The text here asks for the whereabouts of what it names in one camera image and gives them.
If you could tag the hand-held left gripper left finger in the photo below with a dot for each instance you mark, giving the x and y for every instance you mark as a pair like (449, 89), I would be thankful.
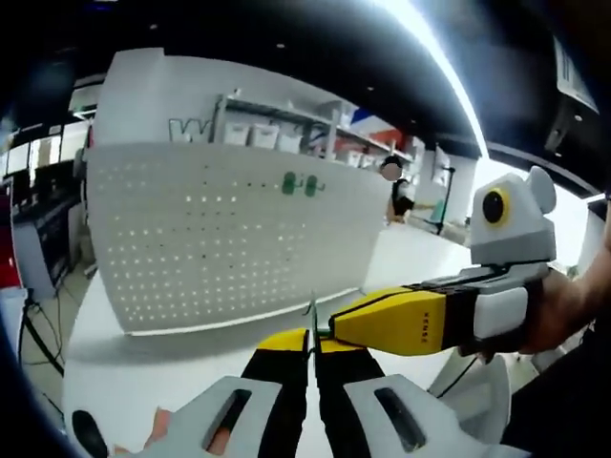
(281, 391)

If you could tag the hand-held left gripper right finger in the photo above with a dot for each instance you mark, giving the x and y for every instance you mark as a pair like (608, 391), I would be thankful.
(348, 391)

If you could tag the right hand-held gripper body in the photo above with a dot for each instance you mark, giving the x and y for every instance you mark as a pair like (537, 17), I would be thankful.
(525, 229)

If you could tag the white perforated mounting plate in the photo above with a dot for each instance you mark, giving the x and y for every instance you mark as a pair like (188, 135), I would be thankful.
(215, 248)

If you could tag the person's right hand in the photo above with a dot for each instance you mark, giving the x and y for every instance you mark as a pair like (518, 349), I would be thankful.
(554, 315)

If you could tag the black tripod stand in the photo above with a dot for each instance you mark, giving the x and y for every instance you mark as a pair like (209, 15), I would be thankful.
(443, 200)

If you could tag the long ceiling light strip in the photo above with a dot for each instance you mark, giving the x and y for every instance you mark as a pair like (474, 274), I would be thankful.
(453, 81)

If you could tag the person's black clothing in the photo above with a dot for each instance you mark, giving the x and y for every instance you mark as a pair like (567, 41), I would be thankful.
(563, 405)

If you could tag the white metal shelving rack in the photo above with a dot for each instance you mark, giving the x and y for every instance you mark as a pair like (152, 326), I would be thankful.
(334, 129)

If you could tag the black computer mouse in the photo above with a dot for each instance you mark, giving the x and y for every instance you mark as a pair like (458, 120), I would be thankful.
(90, 434)

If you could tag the white storage bin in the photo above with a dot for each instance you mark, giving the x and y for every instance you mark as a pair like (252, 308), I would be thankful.
(265, 137)
(291, 143)
(236, 134)

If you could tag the white side table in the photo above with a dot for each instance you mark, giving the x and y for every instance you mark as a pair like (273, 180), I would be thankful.
(12, 298)

